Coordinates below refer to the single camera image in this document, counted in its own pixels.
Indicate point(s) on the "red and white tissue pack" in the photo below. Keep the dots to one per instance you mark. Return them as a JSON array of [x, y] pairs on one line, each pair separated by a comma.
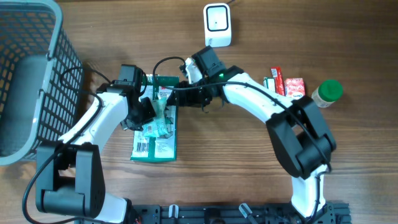
[[294, 88]]

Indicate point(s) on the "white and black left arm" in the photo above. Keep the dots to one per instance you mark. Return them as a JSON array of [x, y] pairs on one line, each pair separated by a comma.
[[69, 178]]

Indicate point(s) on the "red stick packet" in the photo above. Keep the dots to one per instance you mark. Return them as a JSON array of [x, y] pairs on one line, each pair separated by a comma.
[[278, 78]]

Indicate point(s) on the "green lid white jar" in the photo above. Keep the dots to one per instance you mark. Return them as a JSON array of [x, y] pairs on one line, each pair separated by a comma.
[[327, 93]]

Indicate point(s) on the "grey plastic mesh basket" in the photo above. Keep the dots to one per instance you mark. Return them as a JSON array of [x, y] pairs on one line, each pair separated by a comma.
[[40, 75]]

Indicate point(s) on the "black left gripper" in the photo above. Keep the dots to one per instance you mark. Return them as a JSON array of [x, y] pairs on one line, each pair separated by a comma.
[[150, 114]]

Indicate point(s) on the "white barcode scanner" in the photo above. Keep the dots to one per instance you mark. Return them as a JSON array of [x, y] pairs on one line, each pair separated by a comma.
[[217, 25]]

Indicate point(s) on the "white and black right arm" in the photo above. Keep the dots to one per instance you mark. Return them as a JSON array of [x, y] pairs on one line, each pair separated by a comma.
[[300, 137]]

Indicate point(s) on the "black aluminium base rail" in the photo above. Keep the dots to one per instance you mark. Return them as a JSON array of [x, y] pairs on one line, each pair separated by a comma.
[[277, 213]]

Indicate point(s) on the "green 3M sponge package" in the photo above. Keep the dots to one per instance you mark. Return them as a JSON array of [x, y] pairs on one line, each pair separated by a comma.
[[163, 148]]

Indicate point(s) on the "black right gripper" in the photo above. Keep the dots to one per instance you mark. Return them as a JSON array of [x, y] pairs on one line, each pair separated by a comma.
[[185, 98]]

